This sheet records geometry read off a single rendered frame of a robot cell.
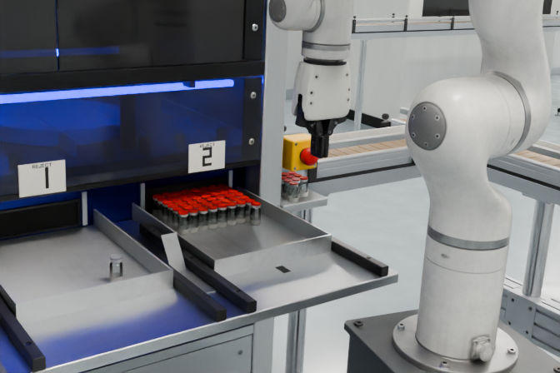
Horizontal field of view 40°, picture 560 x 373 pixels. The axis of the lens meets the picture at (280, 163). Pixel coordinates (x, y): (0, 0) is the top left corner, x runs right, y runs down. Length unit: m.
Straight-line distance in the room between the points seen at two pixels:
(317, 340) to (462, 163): 2.04
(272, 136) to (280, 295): 0.46
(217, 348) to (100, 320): 0.59
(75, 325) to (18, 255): 0.30
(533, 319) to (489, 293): 1.07
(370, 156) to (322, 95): 0.70
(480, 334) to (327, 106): 0.46
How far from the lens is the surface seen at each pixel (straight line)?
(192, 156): 1.57
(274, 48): 1.62
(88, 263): 1.42
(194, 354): 1.75
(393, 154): 2.07
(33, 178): 1.44
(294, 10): 1.24
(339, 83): 1.34
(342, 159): 1.95
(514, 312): 2.27
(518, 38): 1.08
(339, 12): 1.30
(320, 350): 2.94
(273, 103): 1.64
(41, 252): 1.48
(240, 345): 1.81
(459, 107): 1.02
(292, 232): 1.57
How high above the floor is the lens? 1.45
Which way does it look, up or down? 16 degrees down
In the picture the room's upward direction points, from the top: 3 degrees clockwise
